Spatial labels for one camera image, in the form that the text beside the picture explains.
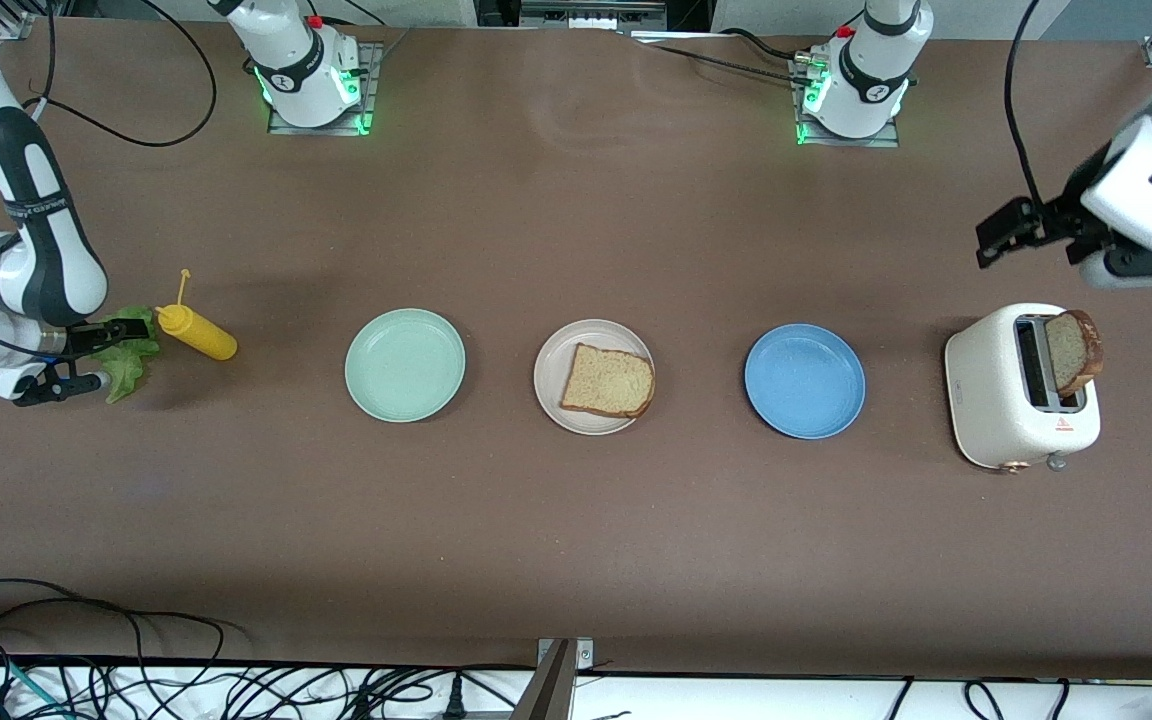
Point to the beige plate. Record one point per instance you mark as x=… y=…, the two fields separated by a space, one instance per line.
x=551 y=370

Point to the yellow mustard squeeze bottle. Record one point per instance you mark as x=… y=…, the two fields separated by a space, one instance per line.
x=201 y=335

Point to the black equipment rack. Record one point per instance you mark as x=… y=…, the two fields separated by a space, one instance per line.
x=591 y=12

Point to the brown bread slice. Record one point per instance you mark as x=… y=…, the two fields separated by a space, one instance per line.
x=1074 y=352
x=608 y=382

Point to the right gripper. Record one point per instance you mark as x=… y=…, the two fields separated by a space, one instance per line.
x=79 y=338

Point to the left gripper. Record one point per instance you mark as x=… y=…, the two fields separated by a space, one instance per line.
x=1054 y=219

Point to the blue plate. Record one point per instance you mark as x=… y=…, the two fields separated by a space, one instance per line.
x=804 y=381

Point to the green plate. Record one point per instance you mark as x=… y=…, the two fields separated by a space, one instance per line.
x=404 y=365

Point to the green lettuce leaf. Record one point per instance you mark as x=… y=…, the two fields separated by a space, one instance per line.
x=131 y=370

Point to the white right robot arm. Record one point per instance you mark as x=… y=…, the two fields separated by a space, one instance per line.
x=36 y=240

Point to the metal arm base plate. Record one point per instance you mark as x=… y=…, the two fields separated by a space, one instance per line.
x=373 y=90
x=851 y=142

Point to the metal table bracket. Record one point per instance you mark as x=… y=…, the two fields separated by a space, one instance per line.
x=556 y=680

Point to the white toaster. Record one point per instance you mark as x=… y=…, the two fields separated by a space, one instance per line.
x=986 y=400

